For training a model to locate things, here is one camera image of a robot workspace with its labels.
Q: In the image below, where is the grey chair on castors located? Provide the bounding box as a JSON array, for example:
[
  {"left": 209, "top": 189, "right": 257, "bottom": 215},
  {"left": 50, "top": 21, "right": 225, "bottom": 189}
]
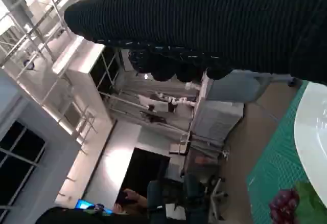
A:
[{"left": 205, "top": 69, "right": 302, "bottom": 122}]

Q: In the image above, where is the red toy grape bunch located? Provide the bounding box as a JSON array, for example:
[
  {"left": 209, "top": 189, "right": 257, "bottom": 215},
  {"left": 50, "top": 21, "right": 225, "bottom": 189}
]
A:
[{"left": 268, "top": 182, "right": 327, "bottom": 224}]

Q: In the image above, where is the person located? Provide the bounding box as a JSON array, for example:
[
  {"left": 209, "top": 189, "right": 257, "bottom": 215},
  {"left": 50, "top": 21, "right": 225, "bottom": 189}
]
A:
[{"left": 35, "top": 188, "right": 154, "bottom": 224}]

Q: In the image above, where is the dark office chair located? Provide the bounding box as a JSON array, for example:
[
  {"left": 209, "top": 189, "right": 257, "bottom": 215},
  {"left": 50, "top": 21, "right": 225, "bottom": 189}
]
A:
[
  {"left": 147, "top": 179, "right": 187, "bottom": 224},
  {"left": 183, "top": 174, "right": 229, "bottom": 211}
]

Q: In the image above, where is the white plate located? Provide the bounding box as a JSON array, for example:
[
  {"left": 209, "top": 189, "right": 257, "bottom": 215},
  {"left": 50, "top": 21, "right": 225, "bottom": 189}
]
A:
[{"left": 293, "top": 80, "right": 327, "bottom": 201}]

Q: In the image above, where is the white vented desk cabinet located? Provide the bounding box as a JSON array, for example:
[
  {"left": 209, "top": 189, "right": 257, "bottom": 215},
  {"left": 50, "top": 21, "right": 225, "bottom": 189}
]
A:
[{"left": 190, "top": 100, "right": 245, "bottom": 145}]

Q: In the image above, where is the large black screen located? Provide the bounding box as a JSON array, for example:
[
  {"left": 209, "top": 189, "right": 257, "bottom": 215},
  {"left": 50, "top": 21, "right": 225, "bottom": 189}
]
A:
[{"left": 120, "top": 147, "right": 171, "bottom": 204}]

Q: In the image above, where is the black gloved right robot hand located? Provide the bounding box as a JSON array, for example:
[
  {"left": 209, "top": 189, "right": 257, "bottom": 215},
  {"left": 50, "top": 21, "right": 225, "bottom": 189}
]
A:
[{"left": 63, "top": 0, "right": 327, "bottom": 84}]

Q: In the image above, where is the blue laptop screen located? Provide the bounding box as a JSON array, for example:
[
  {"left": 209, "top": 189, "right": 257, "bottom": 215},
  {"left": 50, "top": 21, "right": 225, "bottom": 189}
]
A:
[{"left": 75, "top": 198, "right": 113, "bottom": 213}]

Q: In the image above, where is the green cutting mat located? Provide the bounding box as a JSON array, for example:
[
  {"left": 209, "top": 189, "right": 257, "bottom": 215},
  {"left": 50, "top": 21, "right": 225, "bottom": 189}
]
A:
[{"left": 246, "top": 79, "right": 327, "bottom": 224}]

